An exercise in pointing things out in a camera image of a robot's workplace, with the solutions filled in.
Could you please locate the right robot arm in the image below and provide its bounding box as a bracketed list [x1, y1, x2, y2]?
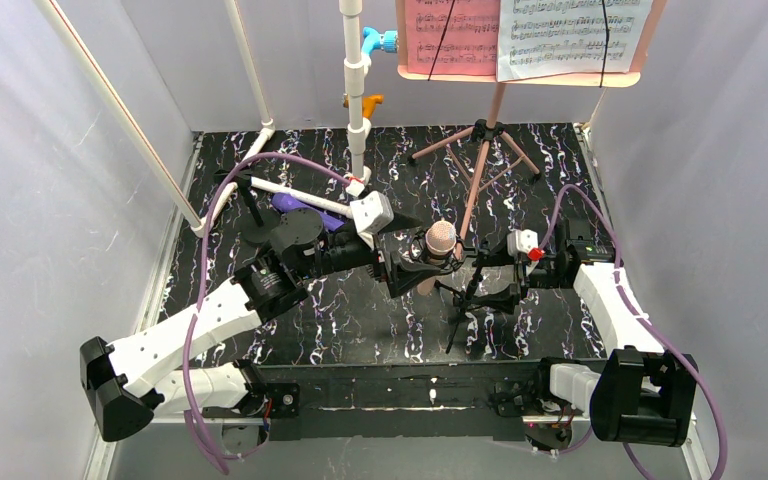
[460, 219, 697, 447]

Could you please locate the blue clip on pipe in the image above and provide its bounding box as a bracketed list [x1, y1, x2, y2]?
[361, 27, 398, 55]

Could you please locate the white PVC pipe frame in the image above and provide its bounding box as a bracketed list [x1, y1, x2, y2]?
[37, 1, 348, 237]

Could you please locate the black tripod mic stand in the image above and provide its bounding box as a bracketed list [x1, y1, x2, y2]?
[409, 227, 481, 354]

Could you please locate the orange clip on pipe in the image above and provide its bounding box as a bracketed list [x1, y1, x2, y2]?
[361, 94, 384, 119]

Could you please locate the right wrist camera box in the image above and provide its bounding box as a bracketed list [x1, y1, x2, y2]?
[506, 229, 544, 262]

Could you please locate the pink sheet music page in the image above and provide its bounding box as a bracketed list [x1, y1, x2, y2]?
[399, 0, 501, 77]

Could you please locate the pink music stand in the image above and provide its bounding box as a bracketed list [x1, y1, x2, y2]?
[397, 1, 666, 236]

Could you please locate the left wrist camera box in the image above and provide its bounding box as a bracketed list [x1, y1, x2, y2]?
[346, 177, 395, 234]

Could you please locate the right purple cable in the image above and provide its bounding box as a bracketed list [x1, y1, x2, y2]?
[539, 184, 728, 480]

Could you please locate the black round-base mic stand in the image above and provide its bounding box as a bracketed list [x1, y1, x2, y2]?
[213, 169, 280, 247]

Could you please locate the pink microphone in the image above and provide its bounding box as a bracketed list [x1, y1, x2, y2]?
[421, 220, 457, 265]

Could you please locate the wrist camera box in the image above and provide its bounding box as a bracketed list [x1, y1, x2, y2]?
[346, 177, 395, 234]
[506, 229, 544, 262]

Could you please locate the purple microphone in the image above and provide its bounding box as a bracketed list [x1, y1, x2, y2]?
[271, 193, 345, 232]

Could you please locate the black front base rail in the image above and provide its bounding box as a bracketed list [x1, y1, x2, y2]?
[198, 357, 614, 442]

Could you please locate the white sheet music page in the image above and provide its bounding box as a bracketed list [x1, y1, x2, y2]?
[496, 0, 653, 82]

